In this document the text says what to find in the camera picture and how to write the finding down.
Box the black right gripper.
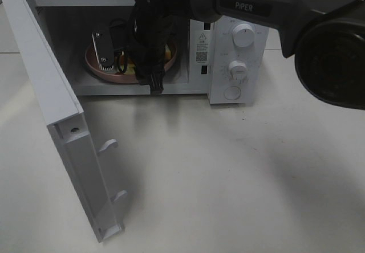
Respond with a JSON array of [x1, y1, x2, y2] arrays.
[[131, 7, 174, 95]]

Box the toast sandwich with filling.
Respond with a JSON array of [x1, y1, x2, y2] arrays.
[[115, 44, 176, 76]]

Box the pink round plate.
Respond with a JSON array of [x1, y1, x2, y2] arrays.
[[85, 40, 179, 84]]

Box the round door release button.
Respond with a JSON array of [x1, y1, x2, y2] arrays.
[[224, 86, 241, 100]]

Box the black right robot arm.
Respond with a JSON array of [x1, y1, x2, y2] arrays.
[[129, 0, 364, 110]]

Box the white warning label sticker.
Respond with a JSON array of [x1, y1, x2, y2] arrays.
[[193, 30, 211, 64]]

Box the white microwave oven body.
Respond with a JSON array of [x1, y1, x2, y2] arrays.
[[8, 0, 270, 105]]

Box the white lower timer knob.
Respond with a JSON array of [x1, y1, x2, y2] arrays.
[[228, 60, 248, 81]]

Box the white upper power knob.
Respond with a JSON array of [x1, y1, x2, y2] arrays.
[[232, 23, 256, 48]]

